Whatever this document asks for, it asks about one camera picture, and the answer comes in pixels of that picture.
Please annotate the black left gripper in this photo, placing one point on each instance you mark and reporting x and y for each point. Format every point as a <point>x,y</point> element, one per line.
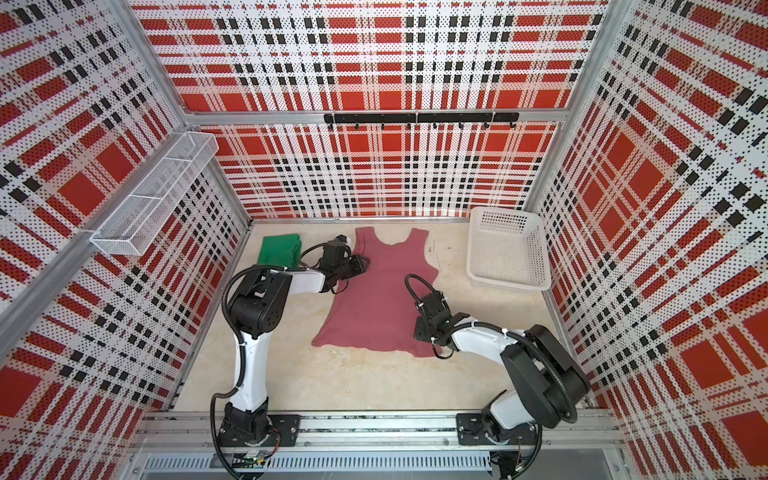
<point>358,265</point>

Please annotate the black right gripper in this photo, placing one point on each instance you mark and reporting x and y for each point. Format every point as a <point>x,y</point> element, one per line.
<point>420,330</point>

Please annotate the green tank top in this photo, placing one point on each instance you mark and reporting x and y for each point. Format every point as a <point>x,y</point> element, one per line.
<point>282,250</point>

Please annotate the maroon tank top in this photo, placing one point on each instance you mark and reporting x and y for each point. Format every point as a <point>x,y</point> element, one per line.
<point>375,311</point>

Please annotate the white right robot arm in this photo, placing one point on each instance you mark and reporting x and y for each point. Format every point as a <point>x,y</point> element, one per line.
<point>547,383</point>

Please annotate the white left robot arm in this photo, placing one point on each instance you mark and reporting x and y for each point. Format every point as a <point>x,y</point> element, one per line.
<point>253,305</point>

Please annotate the white perforated plastic basket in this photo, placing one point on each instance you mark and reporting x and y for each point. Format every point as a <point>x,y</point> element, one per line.
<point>507,250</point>

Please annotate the black wall hook rail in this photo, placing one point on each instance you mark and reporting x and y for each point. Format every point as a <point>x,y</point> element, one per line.
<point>421,118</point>

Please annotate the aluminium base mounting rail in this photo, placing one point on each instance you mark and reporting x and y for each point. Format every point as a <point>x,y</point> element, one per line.
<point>180,431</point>

